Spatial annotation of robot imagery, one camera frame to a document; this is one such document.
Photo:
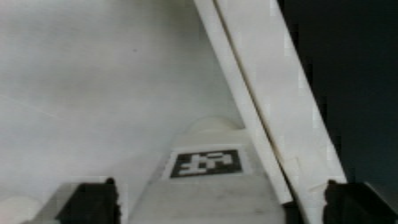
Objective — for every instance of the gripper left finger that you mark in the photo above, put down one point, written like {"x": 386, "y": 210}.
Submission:
{"x": 91, "y": 207}

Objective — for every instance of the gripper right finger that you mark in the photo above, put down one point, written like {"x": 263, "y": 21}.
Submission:
{"x": 355, "y": 206}

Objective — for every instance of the white table leg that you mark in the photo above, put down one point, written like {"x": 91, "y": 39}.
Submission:
{"x": 210, "y": 188}

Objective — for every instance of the white square table top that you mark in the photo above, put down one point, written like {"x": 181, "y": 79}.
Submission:
{"x": 110, "y": 80}

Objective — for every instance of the white L-shaped fence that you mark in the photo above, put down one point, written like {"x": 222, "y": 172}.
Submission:
{"x": 283, "y": 99}

